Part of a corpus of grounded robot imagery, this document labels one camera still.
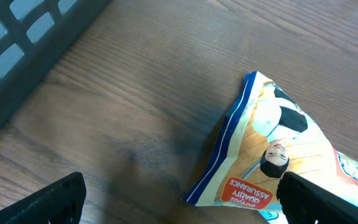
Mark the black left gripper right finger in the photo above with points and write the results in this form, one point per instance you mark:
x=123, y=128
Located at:
x=305, y=202

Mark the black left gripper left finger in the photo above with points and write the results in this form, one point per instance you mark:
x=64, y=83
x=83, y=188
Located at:
x=59, y=202

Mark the red white snack package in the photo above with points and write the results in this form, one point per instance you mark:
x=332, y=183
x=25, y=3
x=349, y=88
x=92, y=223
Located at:
x=264, y=135

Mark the grey plastic mesh basket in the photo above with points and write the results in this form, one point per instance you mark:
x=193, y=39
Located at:
x=33, y=36

